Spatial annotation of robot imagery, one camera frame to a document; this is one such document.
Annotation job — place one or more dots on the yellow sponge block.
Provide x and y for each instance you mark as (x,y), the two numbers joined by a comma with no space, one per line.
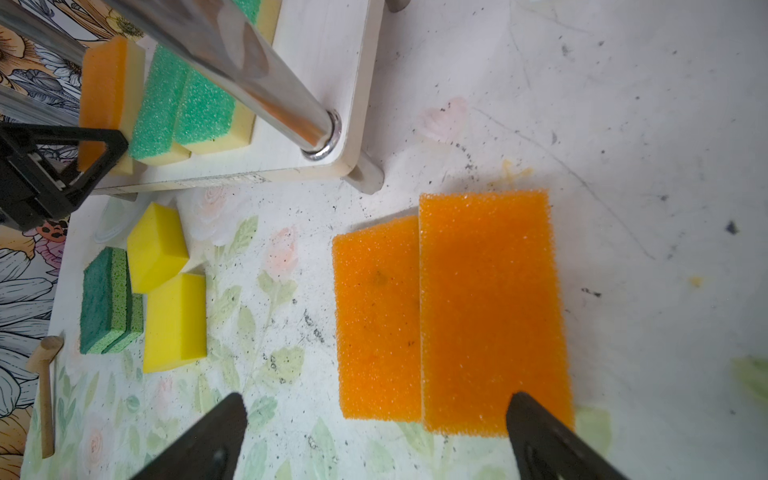
(156,248)

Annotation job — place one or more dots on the dark green scouring sponge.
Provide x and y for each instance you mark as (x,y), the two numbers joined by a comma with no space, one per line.
(112,315)

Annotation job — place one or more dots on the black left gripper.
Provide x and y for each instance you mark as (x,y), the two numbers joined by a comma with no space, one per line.
(31,187)

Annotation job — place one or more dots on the small wooden mallet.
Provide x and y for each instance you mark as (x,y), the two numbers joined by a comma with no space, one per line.
(40,363)

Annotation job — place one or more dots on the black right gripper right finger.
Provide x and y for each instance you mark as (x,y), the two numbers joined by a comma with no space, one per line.
(545,448)

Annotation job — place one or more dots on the white two-tier metal shelf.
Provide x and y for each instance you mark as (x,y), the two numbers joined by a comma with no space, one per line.
(309,88)

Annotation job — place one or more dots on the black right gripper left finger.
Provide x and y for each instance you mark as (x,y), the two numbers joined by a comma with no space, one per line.
(208,450)

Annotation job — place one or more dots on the orange sponge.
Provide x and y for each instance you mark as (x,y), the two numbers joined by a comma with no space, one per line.
(490,312)
(112,84)
(376,286)

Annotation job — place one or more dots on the light green sponge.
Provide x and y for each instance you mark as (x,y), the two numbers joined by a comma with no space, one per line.
(153,141)
(210,120)

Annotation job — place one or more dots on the yellow sponge flat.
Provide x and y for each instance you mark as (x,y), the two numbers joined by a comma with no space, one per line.
(176,324)

